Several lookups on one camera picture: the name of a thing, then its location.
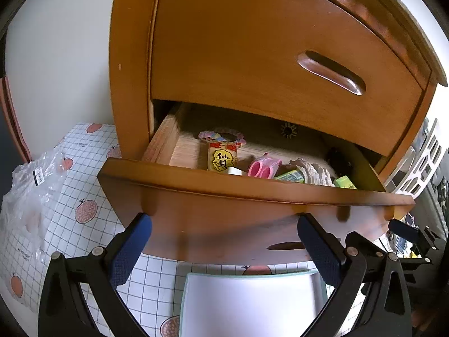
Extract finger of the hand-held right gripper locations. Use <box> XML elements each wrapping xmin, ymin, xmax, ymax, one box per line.
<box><xmin>345</xmin><ymin>232</ymin><xmax>388</xmax><ymax>258</ymax></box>
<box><xmin>388</xmin><ymin>218</ymin><xmax>421</xmax><ymax>243</ymax></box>

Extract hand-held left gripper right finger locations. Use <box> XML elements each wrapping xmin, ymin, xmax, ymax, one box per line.
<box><xmin>297</xmin><ymin>212</ymin><xmax>413</xmax><ymax>337</ymax></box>

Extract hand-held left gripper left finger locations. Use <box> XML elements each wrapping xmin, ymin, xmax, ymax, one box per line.
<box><xmin>38</xmin><ymin>212</ymin><xmax>153</xmax><ymax>337</ymax></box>

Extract green tissue pack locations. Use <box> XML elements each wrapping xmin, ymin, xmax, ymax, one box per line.
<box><xmin>333</xmin><ymin>176</ymin><xmax>358</xmax><ymax>189</ymax></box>
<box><xmin>274</xmin><ymin>169</ymin><xmax>306</xmax><ymax>184</ymax></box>

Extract wooden drawer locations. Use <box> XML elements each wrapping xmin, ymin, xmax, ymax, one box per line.
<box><xmin>151</xmin><ymin>0</ymin><xmax>432</xmax><ymax>158</ymax></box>
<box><xmin>97</xmin><ymin>102</ymin><xmax>416</xmax><ymax>265</ymax></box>

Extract black toy car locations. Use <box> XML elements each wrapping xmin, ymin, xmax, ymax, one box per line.
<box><xmin>328</xmin><ymin>147</ymin><xmax>353</xmax><ymax>174</ymax></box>

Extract teal shallow cardboard tray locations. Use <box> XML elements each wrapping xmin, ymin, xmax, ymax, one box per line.
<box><xmin>180</xmin><ymin>270</ymin><xmax>328</xmax><ymax>337</ymax></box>

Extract yellow snack packet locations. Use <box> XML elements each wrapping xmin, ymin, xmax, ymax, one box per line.
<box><xmin>207</xmin><ymin>142</ymin><xmax>240</xmax><ymax>172</ymax></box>

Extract pastel candy packet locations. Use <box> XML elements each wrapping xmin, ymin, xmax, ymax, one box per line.
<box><xmin>198</xmin><ymin>128</ymin><xmax>248</xmax><ymax>146</ymax></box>

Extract checkered fruit print tablecloth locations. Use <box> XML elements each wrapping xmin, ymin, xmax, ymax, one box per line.
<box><xmin>0</xmin><ymin>123</ymin><xmax>386</xmax><ymax>337</ymax></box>

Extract white cut-out bookshelf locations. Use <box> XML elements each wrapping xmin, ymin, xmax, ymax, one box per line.
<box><xmin>384</xmin><ymin>117</ymin><xmax>449</xmax><ymax>197</ymax></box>

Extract clear plastic bag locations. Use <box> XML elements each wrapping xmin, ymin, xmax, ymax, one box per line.
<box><xmin>0</xmin><ymin>145</ymin><xmax>76</xmax><ymax>271</ymax></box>

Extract wooden nightstand cabinet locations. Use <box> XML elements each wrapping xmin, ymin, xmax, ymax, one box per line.
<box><xmin>96</xmin><ymin>0</ymin><xmax>449</xmax><ymax>265</ymax></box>

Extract reddish wooden door frame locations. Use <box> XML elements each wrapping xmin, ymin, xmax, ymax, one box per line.
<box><xmin>0</xmin><ymin>75</ymin><xmax>32</xmax><ymax>164</ymax></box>

